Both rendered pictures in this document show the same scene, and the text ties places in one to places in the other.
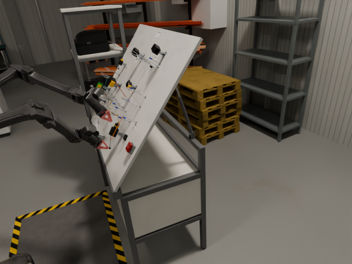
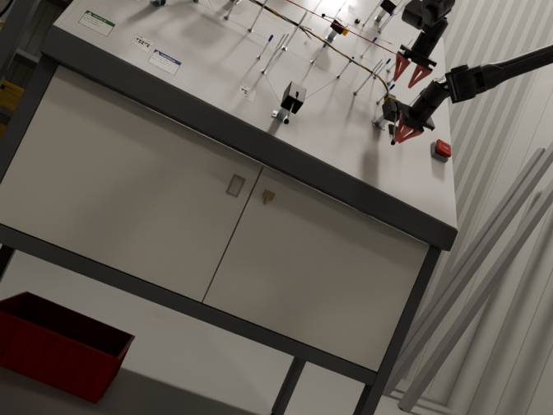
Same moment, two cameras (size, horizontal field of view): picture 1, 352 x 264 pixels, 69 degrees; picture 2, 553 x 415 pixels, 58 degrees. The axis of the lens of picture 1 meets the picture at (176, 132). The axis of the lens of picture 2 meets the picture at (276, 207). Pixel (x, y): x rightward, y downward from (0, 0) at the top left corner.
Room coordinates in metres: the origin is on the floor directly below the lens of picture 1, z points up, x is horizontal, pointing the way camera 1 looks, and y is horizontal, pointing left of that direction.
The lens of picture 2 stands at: (1.55, 1.87, 0.62)
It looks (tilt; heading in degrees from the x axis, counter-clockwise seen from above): 4 degrees up; 277
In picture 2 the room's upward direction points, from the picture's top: 24 degrees clockwise
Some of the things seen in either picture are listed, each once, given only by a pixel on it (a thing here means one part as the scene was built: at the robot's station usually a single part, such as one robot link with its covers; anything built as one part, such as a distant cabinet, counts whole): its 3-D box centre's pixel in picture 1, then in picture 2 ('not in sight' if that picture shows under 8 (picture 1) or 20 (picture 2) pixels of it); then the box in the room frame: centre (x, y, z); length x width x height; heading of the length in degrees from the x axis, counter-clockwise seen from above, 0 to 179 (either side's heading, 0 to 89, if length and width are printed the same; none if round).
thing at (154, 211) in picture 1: (144, 163); not in sight; (1.89, 0.30, 0.60); 1.17 x 0.58 x 0.40; 21
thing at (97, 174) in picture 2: not in sight; (132, 188); (2.04, 0.68, 0.60); 0.55 x 0.02 x 0.39; 21
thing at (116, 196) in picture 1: (102, 150); (270, 151); (1.77, 0.60, 0.83); 1.18 x 0.06 x 0.06; 21
